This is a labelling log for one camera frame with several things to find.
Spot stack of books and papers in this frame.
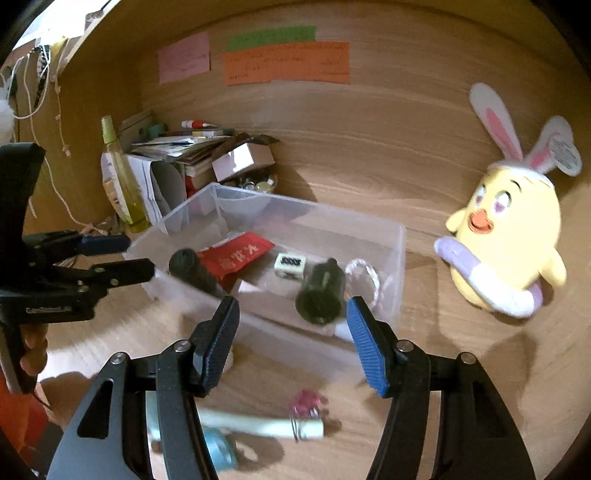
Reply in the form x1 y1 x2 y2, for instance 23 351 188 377
129 124 234 176

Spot small white cardboard box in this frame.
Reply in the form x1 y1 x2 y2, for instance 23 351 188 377
211 143 275 183

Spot person's left forearm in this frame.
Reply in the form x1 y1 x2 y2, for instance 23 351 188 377
0 369 63 462

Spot yellow-green spray bottle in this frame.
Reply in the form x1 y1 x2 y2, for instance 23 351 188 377
100 115 151 234

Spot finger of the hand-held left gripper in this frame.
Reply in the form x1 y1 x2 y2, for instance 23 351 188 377
55 257 155 296
25 231 131 265

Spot white cable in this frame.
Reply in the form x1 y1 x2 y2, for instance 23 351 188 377
25 46 107 234

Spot dark green glass bottle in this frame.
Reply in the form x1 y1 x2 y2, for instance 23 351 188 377
295 257 347 326

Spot pink hair clip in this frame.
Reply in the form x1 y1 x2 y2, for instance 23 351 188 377
288 389 326 418

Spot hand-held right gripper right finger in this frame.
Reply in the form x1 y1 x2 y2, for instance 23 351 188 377
346 296 539 480

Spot pink paper note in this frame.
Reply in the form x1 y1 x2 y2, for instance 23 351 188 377
158 31 212 85

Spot yellow chick plush toy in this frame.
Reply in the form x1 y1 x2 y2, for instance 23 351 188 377
434 82 583 319

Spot clear plastic drawer box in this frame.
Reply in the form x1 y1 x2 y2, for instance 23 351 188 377
124 182 407 370

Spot red tea packet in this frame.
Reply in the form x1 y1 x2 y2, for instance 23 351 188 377
198 233 274 284

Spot orange paper note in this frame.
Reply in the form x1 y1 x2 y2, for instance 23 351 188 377
222 41 350 87

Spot person's left hand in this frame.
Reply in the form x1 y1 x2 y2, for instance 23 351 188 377
21 323 49 377

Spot white tube green print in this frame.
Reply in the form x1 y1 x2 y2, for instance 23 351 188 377
100 154 122 217

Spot white folded papers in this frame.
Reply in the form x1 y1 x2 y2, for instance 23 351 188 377
126 154 185 222

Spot pile of small trinkets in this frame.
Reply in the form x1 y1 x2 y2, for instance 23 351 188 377
238 172 276 193

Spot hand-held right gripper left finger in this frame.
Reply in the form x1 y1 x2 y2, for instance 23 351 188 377
46 296 241 480

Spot green paper note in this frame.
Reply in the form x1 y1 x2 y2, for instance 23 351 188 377
225 26 317 51

